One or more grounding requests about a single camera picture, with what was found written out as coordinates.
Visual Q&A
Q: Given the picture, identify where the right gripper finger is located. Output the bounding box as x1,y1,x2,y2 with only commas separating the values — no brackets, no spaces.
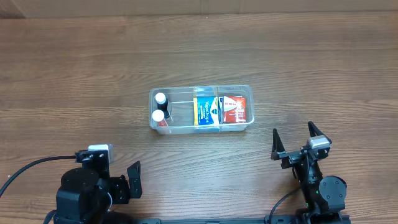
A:
308,121,332,144
272,128,285,154

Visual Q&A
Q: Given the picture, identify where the red medicine sachet box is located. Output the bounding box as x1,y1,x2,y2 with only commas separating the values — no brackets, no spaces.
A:
222,96,246,123

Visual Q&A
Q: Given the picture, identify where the orange tube with white cap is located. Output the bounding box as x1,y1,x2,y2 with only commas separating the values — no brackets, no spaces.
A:
152,110,168,127

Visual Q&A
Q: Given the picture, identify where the black bottle with white cap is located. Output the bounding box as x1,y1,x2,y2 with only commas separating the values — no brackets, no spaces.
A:
155,92,170,118

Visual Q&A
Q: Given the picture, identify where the blue yellow cough drops box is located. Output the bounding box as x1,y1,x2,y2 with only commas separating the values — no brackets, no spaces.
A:
193,96,220,126

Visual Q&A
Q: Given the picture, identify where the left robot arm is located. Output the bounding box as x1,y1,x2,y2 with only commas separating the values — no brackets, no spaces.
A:
44,149,142,224

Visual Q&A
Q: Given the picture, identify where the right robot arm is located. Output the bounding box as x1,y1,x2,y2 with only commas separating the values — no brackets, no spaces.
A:
264,121,351,224

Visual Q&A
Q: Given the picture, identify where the clear plastic container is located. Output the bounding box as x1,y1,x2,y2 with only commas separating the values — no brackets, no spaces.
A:
149,85,254,134

